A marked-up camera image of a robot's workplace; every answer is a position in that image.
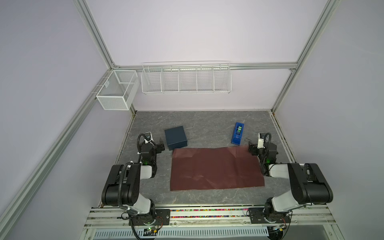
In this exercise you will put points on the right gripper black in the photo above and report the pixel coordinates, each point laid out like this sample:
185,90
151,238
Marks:
253,149

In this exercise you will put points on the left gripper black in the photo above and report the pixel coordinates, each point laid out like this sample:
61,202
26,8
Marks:
159,146

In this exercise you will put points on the dark blue gift box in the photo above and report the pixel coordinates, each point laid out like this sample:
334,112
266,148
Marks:
176,138

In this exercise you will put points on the dark red wrapping paper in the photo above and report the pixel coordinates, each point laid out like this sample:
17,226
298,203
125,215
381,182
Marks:
215,169

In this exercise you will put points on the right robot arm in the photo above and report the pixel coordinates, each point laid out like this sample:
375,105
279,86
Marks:
308,185

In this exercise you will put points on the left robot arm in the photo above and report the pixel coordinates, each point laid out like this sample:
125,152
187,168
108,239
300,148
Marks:
122,188

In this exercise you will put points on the blue tape dispenser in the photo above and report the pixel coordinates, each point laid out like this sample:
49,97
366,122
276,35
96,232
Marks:
237,134

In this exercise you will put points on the small white mesh basket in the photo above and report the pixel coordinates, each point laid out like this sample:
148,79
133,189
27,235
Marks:
118,91

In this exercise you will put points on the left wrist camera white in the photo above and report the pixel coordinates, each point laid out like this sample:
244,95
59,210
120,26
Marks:
149,137

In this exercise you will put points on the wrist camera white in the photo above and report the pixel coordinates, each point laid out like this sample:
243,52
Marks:
149,137
261,140

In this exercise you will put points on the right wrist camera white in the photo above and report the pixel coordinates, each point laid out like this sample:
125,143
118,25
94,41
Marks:
261,140

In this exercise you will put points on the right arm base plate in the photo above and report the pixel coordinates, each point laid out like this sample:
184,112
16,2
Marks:
260,216

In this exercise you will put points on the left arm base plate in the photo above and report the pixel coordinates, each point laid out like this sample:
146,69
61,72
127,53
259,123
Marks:
157,218

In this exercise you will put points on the aluminium front rail frame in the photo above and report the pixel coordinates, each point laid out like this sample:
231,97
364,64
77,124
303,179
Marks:
215,216

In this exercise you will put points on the long white wire basket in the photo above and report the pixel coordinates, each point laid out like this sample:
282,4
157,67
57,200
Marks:
186,77

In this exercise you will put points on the white slotted cable duct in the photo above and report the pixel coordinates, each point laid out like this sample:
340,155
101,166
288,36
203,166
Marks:
187,233

